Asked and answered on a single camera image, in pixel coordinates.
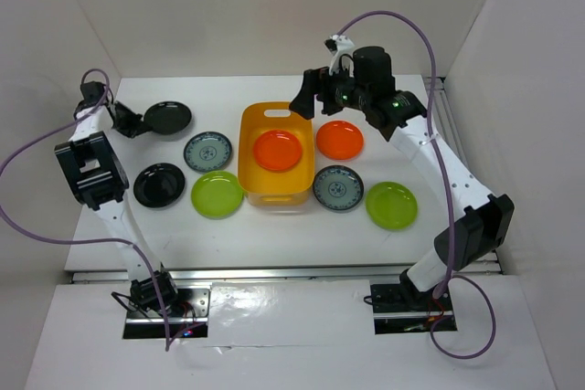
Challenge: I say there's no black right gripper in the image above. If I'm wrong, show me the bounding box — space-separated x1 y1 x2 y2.
289 59 370 120

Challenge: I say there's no black plate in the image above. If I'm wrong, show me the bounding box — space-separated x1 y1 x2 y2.
144 101 192 135
133 163 186 209

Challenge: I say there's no orange plate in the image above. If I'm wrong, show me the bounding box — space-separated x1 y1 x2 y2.
252 130 303 172
316 121 365 161

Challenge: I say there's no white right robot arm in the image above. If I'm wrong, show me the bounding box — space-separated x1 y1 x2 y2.
289 47 515 310

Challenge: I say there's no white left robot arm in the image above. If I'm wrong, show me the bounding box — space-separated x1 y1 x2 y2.
54 103 181 316

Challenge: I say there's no yellow plastic bin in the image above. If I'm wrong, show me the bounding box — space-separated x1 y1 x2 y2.
238 101 315 207

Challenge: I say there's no blue floral plate left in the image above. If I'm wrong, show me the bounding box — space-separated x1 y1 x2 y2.
183 131 233 174

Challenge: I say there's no blue floral plate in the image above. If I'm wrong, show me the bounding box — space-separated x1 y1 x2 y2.
312 165 365 213
183 131 233 174

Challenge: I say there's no blue floral plate right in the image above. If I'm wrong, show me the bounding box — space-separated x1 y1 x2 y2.
312 165 365 213

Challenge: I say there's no green plate left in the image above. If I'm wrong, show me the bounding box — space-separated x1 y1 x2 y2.
190 171 244 219

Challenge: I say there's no green plate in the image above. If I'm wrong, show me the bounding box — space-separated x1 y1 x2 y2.
366 182 419 230
190 171 244 219

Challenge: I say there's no green plate right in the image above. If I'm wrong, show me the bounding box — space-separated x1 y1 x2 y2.
366 182 419 230

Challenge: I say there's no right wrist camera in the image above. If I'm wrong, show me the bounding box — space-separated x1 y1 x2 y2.
324 34 355 76

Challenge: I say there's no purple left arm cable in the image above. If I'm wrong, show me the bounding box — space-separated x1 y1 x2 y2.
0 69 193 353

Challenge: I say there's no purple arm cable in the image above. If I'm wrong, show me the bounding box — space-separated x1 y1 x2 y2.
335 10 499 359
0 69 193 353

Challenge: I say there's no aluminium rail front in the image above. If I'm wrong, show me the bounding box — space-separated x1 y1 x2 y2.
70 264 412 284

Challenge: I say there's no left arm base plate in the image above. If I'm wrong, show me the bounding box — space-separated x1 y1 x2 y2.
122 287 211 340

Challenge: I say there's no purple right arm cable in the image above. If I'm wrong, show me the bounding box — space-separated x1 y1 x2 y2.
335 10 499 359

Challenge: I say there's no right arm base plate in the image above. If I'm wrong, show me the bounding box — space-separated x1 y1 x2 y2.
363 284 457 335

